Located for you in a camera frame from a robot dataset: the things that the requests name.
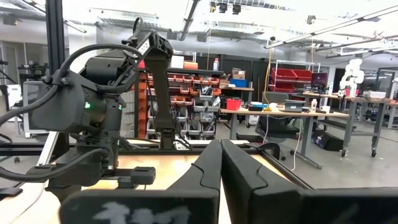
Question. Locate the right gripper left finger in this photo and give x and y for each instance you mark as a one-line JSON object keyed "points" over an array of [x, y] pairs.
{"points": [[199, 186]]}

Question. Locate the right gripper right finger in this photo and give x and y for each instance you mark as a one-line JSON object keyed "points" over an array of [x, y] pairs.
{"points": [[248, 193]]}

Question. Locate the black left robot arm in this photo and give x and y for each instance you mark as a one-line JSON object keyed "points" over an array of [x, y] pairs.
{"points": [[160, 93]]}

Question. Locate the black office chair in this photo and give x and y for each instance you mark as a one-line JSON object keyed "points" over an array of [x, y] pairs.
{"points": [[273, 124]]}

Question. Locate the wooden top table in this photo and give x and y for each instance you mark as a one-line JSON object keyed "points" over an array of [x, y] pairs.
{"points": [[280, 113]]}

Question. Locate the small red bin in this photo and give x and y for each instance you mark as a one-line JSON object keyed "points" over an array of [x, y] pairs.
{"points": [[233, 104]]}

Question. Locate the parts bin shelf rack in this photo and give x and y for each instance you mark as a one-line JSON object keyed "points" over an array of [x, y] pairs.
{"points": [[192, 93]]}

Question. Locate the black floor bag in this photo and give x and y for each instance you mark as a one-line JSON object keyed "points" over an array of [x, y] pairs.
{"points": [[328, 141]]}

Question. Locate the grey laptop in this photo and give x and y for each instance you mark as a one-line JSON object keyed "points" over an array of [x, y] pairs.
{"points": [[293, 106]]}

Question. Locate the small clear bottle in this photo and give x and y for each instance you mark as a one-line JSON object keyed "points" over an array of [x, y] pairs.
{"points": [[314, 106]]}

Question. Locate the blue storage bin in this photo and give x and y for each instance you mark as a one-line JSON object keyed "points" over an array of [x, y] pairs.
{"points": [[238, 83]]}

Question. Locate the white mug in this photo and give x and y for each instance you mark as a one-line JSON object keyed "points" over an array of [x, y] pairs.
{"points": [[325, 109]]}

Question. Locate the cardboard box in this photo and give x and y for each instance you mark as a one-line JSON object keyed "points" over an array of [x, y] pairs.
{"points": [[238, 74]]}

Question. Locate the white bottle red cap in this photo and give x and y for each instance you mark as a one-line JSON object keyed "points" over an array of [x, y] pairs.
{"points": [[216, 65]]}

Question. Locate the rack with red bins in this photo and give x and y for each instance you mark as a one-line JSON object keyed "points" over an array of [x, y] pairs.
{"points": [[289, 76]]}

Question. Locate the long grey workbench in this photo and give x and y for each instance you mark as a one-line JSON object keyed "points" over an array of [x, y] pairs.
{"points": [[351, 99]]}

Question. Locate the white humanoid robot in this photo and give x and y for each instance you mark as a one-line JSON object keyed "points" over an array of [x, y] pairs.
{"points": [[351, 77]]}

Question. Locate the ceiling light strip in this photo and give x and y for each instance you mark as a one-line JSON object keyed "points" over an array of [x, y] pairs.
{"points": [[342, 26]]}

